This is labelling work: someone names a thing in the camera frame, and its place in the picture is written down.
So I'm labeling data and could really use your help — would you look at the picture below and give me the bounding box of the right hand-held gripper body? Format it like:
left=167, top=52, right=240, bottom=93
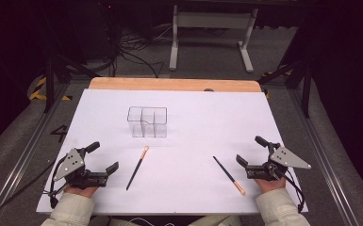
left=244, top=142, right=313, bottom=183

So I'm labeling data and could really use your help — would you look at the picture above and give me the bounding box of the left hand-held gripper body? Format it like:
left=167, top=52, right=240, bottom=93
left=52, top=147, right=110, bottom=190

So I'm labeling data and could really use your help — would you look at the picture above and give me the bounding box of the clear acrylic organizer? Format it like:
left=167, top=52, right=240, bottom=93
left=126, top=105, right=169, bottom=139

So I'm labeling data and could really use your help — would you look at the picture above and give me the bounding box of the person's right hand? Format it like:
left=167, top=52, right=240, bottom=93
left=254, top=176, right=288, bottom=194

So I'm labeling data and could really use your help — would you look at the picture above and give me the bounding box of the person's left hand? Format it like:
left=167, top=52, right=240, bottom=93
left=63, top=185, right=99, bottom=199

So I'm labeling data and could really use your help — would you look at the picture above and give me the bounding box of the white board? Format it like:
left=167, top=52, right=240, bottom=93
left=36, top=89, right=309, bottom=217

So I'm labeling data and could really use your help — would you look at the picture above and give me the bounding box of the black tripod stand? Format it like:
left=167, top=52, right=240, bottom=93
left=41, top=51, right=102, bottom=115
left=257, top=56, right=313, bottom=119

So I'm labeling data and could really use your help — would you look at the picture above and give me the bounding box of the yellow black floor tape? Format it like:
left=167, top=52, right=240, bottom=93
left=27, top=76, right=74, bottom=102

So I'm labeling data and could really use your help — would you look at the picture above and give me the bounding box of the white metal stand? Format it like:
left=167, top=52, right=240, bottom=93
left=168, top=4, right=259, bottom=73

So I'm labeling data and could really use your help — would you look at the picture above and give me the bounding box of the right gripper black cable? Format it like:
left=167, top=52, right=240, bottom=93
left=276, top=169, right=306, bottom=215

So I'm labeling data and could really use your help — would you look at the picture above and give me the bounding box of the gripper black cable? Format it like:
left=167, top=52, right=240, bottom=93
left=276, top=169, right=306, bottom=215
left=47, top=155, right=69, bottom=210

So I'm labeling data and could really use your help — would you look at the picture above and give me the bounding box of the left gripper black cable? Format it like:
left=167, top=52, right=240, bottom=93
left=47, top=155, right=69, bottom=210

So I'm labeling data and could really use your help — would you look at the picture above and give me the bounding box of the metal floor rail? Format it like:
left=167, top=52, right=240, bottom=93
left=287, top=89, right=361, bottom=226
left=0, top=83, right=72, bottom=226

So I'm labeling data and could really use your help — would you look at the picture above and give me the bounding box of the thin white cord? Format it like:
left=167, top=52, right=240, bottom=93
left=127, top=218, right=177, bottom=226

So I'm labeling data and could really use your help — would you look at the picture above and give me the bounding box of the bundle of black cables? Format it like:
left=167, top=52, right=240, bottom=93
left=115, top=24, right=174, bottom=79

